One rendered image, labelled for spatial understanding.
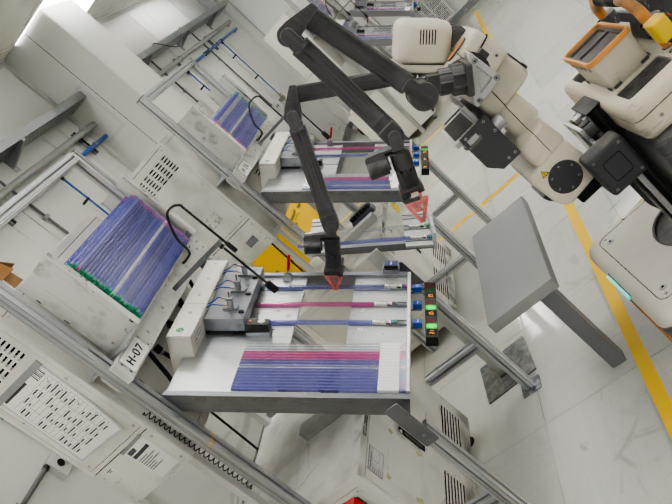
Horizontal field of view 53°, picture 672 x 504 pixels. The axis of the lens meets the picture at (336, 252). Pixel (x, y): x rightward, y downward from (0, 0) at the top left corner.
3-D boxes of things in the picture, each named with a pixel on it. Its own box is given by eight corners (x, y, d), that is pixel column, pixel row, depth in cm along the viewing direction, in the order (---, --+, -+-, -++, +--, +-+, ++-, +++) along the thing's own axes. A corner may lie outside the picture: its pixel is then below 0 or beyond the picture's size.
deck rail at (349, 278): (411, 285, 251) (410, 271, 248) (411, 288, 250) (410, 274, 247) (224, 286, 260) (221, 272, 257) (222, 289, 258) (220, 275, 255)
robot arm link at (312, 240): (335, 220, 228) (335, 216, 237) (301, 223, 228) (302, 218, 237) (337, 255, 231) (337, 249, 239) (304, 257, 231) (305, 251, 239)
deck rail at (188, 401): (410, 410, 192) (410, 393, 189) (410, 415, 190) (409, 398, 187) (168, 406, 201) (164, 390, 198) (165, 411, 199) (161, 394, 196)
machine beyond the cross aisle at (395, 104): (463, 69, 708) (329, -68, 658) (469, 90, 636) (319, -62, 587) (372, 157, 764) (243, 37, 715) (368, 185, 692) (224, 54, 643)
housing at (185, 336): (233, 291, 258) (228, 259, 251) (197, 373, 215) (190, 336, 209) (213, 291, 259) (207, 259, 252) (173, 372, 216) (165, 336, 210)
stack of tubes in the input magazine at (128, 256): (191, 237, 247) (131, 189, 240) (142, 316, 202) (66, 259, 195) (171, 259, 252) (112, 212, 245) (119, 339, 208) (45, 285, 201)
